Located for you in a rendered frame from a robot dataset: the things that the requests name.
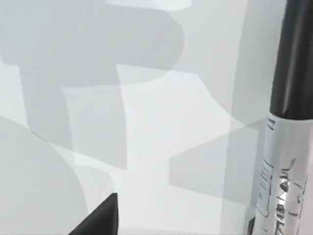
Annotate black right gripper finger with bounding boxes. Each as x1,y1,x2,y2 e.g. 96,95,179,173
67,192,120,235

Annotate black and silver bottle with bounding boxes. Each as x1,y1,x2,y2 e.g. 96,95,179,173
247,0,313,235

